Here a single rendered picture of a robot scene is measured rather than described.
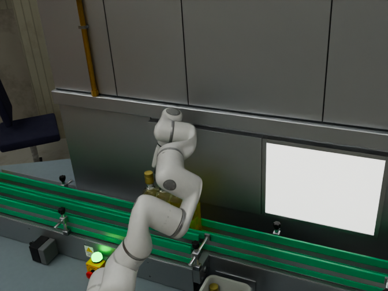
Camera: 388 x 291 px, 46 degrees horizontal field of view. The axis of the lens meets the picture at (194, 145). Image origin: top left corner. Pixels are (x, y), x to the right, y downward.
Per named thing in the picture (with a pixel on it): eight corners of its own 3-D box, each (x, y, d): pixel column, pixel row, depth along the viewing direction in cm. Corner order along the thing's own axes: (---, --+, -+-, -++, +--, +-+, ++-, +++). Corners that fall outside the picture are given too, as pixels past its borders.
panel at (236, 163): (378, 235, 167) (392, 153, 151) (377, 239, 165) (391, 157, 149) (159, 189, 202) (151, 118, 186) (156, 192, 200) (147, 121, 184)
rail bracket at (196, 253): (212, 251, 179) (211, 225, 173) (194, 280, 165) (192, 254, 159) (205, 249, 180) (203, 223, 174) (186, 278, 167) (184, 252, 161)
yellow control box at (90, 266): (112, 269, 192) (109, 256, 189) (101, 282, 186) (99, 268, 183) (97, 265, 195) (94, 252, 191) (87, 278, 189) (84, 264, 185)
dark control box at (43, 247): (59, 254, 203) (55, 239, 199) (47, 265, 196) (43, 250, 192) (44, 249, 206) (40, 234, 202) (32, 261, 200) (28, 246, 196)
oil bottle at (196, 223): (202, 237, 187) (200, 193, 177) (197, 245, 183) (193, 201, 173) (190, 233, 190) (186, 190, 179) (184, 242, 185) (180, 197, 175)
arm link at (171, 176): (138, 181, 146) (178, 200, 151) (133, 227, 128) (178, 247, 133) (165, 144, 139) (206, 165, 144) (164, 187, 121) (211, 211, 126)
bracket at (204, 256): (211, 268, 181) (211, 254, 177) (201, 284, 173) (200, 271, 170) (202, 265, 182) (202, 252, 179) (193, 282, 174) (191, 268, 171)
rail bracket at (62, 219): (73, 233, 195) (67, 207, 188) (62, 244, 189) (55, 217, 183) (65, 231, 196) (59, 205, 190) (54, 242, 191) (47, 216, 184)
